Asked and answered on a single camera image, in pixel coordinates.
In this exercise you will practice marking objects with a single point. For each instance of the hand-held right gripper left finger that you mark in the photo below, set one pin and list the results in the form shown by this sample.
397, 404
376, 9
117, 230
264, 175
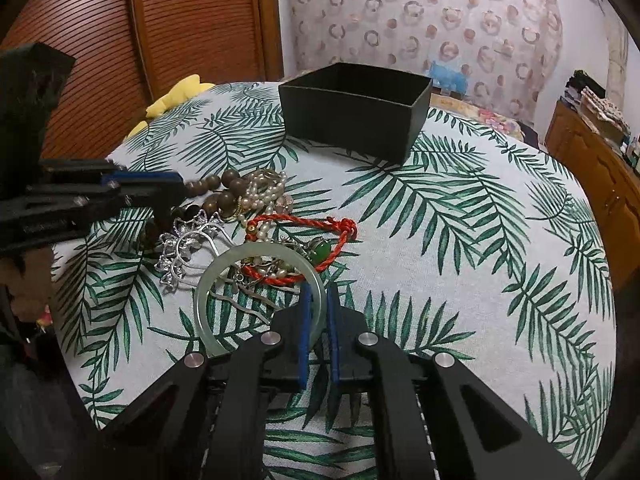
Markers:
302, 340

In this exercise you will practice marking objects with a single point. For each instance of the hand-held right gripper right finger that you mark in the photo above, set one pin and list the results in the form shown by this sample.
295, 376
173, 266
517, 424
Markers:
333, 340

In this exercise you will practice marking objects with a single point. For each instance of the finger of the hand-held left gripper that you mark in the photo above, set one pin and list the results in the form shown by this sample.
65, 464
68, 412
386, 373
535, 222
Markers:
75, 215
142, 182

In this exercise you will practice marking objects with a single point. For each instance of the silver ornate hair comb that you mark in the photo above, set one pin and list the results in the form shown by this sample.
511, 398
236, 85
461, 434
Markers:
187, 247

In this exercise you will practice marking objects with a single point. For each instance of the green gemstone pendant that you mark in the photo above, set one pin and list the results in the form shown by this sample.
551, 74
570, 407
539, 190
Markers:
321, 251

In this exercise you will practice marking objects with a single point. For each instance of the pale green jade bangle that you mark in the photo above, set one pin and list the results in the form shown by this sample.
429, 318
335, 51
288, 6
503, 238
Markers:
201, 305

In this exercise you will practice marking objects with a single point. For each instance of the black box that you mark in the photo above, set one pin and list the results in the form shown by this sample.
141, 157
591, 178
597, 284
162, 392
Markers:
350, 120

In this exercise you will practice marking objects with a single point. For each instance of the yellow plush toy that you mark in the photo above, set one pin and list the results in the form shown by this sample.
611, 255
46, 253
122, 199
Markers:
175, 92

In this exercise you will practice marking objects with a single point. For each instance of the wooden louvered wardrobe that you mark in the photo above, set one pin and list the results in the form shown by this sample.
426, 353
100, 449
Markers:
150, 35

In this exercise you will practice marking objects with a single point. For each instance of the blue toy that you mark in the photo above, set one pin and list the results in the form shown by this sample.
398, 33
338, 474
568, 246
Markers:
446, 77

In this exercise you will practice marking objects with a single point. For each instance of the wooden cabinet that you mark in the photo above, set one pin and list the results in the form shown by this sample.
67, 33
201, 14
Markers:
595, 175

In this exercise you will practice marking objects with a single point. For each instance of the stack of folded fabrics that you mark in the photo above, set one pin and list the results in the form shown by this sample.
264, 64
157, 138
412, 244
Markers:
597, 105

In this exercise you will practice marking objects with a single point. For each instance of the beige patterned curtain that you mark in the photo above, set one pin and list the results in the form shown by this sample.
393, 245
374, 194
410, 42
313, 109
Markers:
618, 60

